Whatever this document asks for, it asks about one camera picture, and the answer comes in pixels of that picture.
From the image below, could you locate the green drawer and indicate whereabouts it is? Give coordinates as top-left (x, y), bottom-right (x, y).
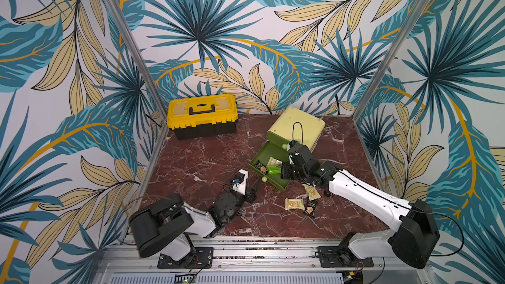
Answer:
top-left (249, 141), bottom-right (290, 191)
top-left (264, 131), bottom-right (300, 155)

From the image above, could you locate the cream cookie packet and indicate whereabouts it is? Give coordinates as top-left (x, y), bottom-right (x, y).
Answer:
top-left (285, 199), bottom-right (305, 211)
top-left (303, 184), bottom-right (321, 201)

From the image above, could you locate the aluminium front rail frame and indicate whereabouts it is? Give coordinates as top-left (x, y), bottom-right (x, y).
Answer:
top-left (93, 236), bottom-right (435, 283)

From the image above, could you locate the bright green snack packet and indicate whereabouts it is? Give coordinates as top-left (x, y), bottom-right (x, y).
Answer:
top-left (266, 166), bottom-right (282, 175)

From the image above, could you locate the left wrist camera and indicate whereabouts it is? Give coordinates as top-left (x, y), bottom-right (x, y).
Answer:
top-left (231, 169), bottom-right (249, 195)

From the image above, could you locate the black cookie packet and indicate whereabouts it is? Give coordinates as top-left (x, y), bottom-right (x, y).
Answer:
top-left (255, 160), bottom-right (268, 174)
top-left (304, 200), bottom-right (318, 218)

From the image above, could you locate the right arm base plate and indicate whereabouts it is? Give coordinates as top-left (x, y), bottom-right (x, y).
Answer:
top-left (315, 247), bottom-right (374, 270)

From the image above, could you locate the light green drawer cabinet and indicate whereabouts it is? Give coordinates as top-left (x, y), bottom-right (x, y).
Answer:
top-left (267, 106), bottom-right (326, 151)

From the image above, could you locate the yellow black toolbox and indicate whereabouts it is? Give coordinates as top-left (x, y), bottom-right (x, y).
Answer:
top-left (166, 94), bottom-right (239, 140)

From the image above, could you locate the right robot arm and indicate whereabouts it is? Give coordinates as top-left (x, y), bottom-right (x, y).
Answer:
top-left (281, 141), bottom-right (440, 269)

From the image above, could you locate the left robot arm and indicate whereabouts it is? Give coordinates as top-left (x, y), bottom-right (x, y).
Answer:
top-left (129, 181), bottom-right (259, 262)

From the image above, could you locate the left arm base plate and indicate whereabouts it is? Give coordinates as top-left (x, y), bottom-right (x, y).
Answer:
top-left (157, 247), bottom-right (214, 270)

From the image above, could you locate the green top drawer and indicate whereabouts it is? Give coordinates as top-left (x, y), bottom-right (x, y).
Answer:
top-left (264, 131), bottom-right (300, 155)

